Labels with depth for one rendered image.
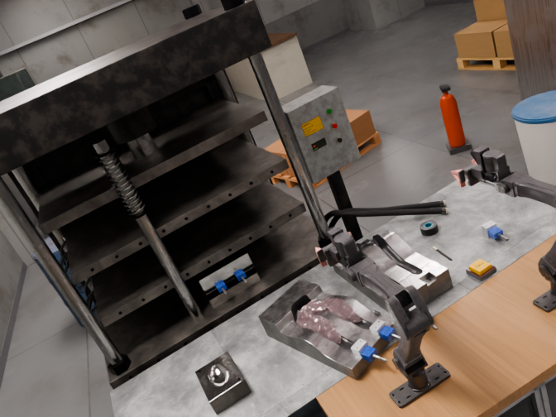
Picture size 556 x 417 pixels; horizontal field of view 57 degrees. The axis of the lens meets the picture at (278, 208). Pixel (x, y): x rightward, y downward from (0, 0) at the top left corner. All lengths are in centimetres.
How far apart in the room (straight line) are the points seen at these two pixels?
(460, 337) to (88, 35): 1017
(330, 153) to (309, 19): 978
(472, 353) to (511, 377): 15
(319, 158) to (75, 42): 906
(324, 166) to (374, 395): 125
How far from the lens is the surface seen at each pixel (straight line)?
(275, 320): 210
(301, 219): 299
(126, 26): 1135
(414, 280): 207
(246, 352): 221
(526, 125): 392
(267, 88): 233
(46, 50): 1132
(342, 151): 269
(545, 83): 513
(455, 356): 188
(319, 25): 1243
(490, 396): 175
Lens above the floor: 213
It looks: 25 degrees down
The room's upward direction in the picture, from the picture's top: 23 degrees counter-clockwise
